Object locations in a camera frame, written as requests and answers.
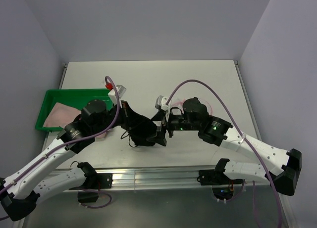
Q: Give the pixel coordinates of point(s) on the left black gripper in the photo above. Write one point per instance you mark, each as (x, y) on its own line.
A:
(127, 111)

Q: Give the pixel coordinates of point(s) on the green plastic tray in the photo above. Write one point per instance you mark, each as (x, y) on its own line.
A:
(76, 98)

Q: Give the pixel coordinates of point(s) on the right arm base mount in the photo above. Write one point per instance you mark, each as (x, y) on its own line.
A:
(226, 188)

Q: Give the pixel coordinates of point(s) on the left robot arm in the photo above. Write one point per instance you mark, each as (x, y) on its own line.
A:
(21, 192)

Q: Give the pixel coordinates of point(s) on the black bra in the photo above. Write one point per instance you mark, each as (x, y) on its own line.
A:
(139, 129)

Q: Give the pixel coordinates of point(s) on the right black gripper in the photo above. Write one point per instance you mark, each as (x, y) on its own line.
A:
(158, 116)

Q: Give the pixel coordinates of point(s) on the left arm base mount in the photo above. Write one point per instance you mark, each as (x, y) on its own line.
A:
(92, 189)

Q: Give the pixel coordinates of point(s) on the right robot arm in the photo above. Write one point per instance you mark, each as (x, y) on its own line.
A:
(279, 166)

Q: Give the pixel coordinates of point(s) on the pink garment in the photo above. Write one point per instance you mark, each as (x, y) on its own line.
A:
(69, 119)

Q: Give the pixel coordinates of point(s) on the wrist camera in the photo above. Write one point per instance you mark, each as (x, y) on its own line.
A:
(161, 105)
(120, 91)

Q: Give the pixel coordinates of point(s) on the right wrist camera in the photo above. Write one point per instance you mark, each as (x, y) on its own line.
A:
(161, 105)

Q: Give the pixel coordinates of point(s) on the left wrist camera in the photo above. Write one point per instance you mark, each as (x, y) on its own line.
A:
(120, 91)

